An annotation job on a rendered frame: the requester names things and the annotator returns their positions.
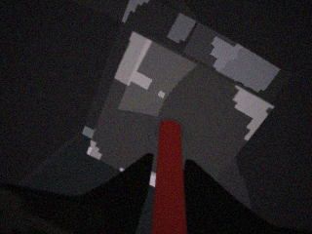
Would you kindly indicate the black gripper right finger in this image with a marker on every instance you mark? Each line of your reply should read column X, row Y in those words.
column 210, row 209

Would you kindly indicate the dark red peg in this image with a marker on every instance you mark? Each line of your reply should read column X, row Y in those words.
column 169, row 208

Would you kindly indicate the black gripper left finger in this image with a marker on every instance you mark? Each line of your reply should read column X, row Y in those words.
column 111, row 208

